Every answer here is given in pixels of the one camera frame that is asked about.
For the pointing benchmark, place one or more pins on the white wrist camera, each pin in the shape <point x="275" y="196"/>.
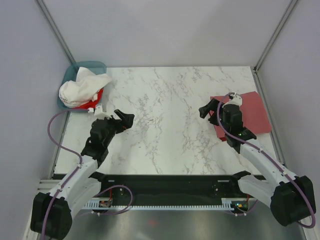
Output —
<point x="101" y="112"/>
<point x="234" y="99"/>

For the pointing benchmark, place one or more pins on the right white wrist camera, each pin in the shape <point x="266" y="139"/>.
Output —
<point x="234" y="99"/>

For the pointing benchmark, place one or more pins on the teal plastic bin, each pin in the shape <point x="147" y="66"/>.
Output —
<point x="96" y="67"/>

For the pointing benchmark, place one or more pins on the right aluminium frame post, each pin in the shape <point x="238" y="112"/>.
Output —
<point x="283" y="20"/>

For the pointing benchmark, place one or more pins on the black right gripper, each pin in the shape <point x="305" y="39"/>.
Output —
<point x="212" y="105"/>

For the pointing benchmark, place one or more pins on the left aluminium frame post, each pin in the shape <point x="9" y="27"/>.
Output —
<point x="57" y="33"/>

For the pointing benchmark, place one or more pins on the white slotted cable duct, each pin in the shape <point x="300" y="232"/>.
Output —
<point x="96" y="204"/>

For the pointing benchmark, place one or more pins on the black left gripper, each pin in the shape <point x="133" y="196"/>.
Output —
<point x="125" y="123"/>

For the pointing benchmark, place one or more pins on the bright red t shirt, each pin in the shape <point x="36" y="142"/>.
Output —
<point x="93" y="103"/>

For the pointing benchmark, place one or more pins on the aluminium frame post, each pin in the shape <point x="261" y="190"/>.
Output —
<point x="57" y="33"/>
<point x="283" y="20"/>

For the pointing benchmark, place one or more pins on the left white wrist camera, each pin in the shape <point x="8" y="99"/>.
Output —
<point x="101" y="112"/>

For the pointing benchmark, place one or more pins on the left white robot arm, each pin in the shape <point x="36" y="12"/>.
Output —
<point x="53" y="212"/>

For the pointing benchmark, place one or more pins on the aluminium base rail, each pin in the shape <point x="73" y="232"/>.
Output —
<point x="48" y="185"/>

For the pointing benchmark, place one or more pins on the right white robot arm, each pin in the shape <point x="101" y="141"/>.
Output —
<point x="290" y="197"/>

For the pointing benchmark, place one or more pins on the folded maroon t shirt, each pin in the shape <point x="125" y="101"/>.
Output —
<point x="254" y="115"/>

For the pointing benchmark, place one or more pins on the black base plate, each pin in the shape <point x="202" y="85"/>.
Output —
<point x="176" y="190"/>

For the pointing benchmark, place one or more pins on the white t shirt red print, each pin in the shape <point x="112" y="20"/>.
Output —
<point x="84" y="89"/>

